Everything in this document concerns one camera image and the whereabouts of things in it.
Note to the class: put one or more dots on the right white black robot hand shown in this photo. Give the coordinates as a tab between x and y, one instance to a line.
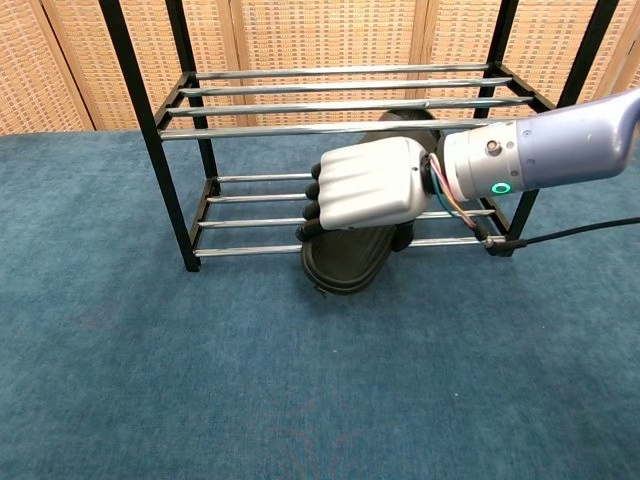
370	182

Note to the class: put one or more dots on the black slipper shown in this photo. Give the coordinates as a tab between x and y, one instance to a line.
345	262

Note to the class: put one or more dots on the right silver lilac robot arm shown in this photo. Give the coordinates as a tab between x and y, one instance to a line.
550	150

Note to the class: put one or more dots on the black chrome shoe rack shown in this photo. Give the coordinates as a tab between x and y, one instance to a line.
172	150

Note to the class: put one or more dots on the woven bamboo folding screen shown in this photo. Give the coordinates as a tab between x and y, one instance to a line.
325	35

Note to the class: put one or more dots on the blue carpet mat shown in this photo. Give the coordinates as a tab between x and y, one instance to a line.
250	375

